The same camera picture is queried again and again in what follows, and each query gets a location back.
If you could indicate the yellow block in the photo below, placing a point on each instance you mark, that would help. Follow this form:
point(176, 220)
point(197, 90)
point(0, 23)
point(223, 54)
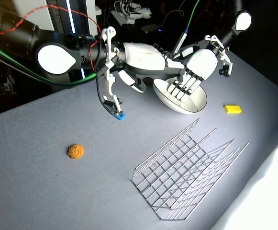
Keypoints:
point(233, 109)

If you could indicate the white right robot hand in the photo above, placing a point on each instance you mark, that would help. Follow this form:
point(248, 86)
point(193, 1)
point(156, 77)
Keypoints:
point(143, 57)

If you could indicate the black flat box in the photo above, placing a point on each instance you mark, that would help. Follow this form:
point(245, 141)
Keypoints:
point(150, 28)

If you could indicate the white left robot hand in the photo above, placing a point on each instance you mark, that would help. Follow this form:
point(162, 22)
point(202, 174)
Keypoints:
point(202, 63)

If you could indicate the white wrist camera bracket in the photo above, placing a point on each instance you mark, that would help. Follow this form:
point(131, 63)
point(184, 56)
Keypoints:
point(226, 61)
point(108, 79)

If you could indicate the blue block with two holes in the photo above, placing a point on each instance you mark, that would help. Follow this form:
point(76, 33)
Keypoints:
point(120, 117)

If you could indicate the white round plate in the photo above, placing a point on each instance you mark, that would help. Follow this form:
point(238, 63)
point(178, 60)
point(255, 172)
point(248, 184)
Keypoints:
point(193, 103)

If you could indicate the orange swirl toy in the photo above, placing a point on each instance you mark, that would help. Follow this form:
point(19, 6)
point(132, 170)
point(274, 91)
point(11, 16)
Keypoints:
point(75, 151)

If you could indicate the white device with blue part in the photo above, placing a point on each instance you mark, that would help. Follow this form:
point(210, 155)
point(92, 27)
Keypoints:
point(134, 9)

